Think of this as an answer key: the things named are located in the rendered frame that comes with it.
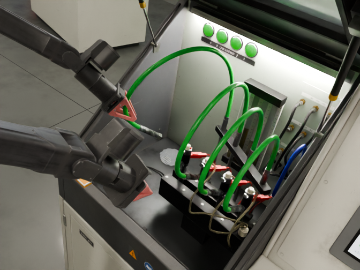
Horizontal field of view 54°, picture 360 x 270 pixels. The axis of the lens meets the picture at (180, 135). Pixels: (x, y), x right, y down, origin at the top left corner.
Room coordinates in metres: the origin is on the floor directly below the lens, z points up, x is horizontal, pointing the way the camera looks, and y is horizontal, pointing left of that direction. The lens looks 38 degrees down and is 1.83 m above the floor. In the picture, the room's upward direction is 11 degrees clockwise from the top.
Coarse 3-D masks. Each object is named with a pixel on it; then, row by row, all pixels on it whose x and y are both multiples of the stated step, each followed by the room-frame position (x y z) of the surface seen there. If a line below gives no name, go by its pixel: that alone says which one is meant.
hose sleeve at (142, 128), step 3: (141, 126) 0.86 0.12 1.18; (144, 126) 0.87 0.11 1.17; (138, 129) 0.85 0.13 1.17; (141, 129) 0.85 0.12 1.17; (144, 129) 0.86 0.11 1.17; (147, 129) 0.87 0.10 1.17; (150, 129) 0.88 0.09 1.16; (144, 132) 0.86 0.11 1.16; (147, 132) 0.86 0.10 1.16; (150, 132) 0.87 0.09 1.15; (153, 132) 0.88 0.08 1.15; (156, 132) 0.89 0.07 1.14; (150, 135) 0.87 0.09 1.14; (153, 135) 0.87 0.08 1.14; (156, 135) 0.88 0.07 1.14
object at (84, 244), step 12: (72, 216) 0.81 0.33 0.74; (72, 228) 0.81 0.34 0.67; (84, 228) 0.77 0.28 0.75; (72, 240) 0.82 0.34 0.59; (84, 240) 0.77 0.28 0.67; (96, 240) 0.73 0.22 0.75; (72, 252) 0.82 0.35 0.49; (84, 252) 0.77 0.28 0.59; (96, 252) 0.73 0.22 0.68; (108, 252) 0.69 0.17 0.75; (72, 264) 0.82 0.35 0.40; (84, 264) 0.77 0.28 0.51; (96, 264) 0.73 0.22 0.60; (108, 264) 0.69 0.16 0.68; (120, 264) 0.66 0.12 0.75
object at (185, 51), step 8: (192, 48) 0.93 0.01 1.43; (200, 48) 0.94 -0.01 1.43; (208, 48) 0.95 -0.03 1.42; (168, 56) 0.89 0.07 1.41; (176, 56) 0.90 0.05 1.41; (224, 56) 0.99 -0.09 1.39; (160, 64) 0.87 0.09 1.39; (144, 72) 0.86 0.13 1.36; (232, 72) 1.01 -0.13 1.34; (136, 80) 0.84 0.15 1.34; (232, 80) 1.01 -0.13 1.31; (128, 96) 0.83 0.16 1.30; (232, 96) 1.02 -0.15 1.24; (136, 128) 0.85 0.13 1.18
